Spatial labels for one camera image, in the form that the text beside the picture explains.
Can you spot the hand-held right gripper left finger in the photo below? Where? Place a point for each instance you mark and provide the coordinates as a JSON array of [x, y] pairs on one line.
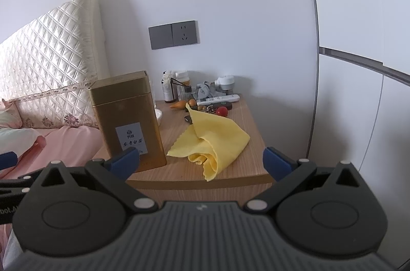
[[125, 163]]

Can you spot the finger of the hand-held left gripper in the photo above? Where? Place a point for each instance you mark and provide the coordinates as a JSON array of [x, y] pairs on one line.
[[8, 160], [14, 186]]

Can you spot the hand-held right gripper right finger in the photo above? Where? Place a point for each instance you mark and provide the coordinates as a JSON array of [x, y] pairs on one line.
[[277, 163]]

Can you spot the gold tea tin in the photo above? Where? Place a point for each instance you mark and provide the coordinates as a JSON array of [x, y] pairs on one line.
[[128, 117]]

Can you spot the yellow cleaning cloth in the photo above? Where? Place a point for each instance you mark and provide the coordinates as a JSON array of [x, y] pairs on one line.
[[211, 139]]

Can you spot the pale green pillow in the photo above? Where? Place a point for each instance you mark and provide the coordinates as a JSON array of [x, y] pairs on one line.
[[19, 138]]

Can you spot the wooden nightstand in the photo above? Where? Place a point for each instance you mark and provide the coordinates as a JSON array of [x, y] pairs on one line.
[[253, 146]]

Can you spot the floral pink pillow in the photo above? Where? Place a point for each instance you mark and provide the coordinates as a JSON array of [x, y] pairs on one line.
[[9, 114]]

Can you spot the white round lid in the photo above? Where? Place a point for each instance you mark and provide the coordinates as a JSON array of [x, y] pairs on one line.
[[158, 117]]

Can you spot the pink bed sheet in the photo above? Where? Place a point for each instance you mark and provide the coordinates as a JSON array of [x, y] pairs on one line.
[[70, 142]]

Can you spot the clear glass jar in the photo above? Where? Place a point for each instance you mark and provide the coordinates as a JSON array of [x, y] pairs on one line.
[[152, 94]]

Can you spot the red ball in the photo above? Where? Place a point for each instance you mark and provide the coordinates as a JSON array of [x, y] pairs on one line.
[[222, 111]]

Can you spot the black lighter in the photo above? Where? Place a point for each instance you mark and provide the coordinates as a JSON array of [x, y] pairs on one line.
[[187, 120]]

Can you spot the orange gourd ornament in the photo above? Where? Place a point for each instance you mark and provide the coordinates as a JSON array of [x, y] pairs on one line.
[[178, 105]]

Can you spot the black remote control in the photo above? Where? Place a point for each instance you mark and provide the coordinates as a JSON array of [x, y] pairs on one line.
[[221, 105]]

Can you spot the reed diffuser with white flower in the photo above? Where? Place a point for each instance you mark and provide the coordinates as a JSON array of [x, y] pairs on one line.
[[167, 91]]

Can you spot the white remote control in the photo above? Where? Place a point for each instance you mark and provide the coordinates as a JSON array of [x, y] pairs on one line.
[[221, 99]]

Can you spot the bunch of keys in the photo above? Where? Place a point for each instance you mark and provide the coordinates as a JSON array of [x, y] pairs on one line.
[[208, 110]]

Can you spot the small clear glass bottle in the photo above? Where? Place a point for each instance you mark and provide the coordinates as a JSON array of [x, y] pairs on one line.
[[187, 94]]

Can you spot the white plug-in device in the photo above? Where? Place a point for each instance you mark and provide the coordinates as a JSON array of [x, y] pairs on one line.
[[225, 81]]

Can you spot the cream quilted headboard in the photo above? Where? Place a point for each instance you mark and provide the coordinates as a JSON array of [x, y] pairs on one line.
[[48, 66]]

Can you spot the grey crumpled cloth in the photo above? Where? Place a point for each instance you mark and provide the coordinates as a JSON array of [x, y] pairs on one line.
[[205, 90]]

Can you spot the white pill bottle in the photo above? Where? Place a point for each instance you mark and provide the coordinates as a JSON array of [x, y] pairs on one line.
[[183, 77]]

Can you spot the white wardrobe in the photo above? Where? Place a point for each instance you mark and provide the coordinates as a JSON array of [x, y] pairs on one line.
[[358, 17]]

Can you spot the grey wall switch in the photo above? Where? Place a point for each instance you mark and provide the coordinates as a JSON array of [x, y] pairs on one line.
[[161, 37]]

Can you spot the grey wall socket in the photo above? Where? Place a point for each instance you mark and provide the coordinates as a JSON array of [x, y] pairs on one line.
[[184, 33]]

